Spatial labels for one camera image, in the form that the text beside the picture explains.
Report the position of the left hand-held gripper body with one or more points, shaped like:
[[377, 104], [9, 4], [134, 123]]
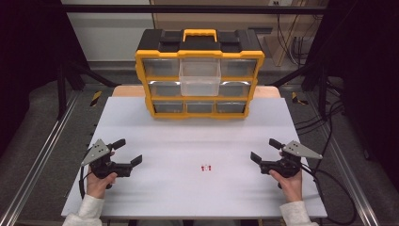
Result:
[[98, 152]]

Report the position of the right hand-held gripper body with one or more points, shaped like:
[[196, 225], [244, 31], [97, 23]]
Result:
[[299, 150]]

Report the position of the small red white part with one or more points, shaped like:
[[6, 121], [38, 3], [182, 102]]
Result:
[[206, 168]]

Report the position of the yellow black drawer organizer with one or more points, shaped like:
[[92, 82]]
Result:
[[200, 98]]

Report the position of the clear plastic organizer drawer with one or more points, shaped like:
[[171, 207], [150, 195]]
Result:
[[199, 82]]

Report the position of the person's left hand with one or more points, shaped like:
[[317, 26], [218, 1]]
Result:
[[96, 186]]

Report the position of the person's right hand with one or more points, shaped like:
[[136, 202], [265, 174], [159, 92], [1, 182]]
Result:
[[291, 186]]

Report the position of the yellow black floor tape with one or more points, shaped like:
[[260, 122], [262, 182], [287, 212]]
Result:
[[298, 99], [96, 98]]

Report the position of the wooden table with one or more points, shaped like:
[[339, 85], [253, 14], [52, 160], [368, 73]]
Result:
[[125, 91]]

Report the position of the black stand leg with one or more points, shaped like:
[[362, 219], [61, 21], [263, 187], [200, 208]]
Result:
[[322, 91], [61, 91]]

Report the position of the black curtain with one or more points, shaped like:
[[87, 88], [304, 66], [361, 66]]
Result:
[[370, 78], [28, 62]]

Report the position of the aluminium floor rail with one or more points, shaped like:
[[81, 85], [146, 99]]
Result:
[[351, 182], [37, 157]]

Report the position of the black horizontal frame bar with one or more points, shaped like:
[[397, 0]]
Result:
[[188, 8]]

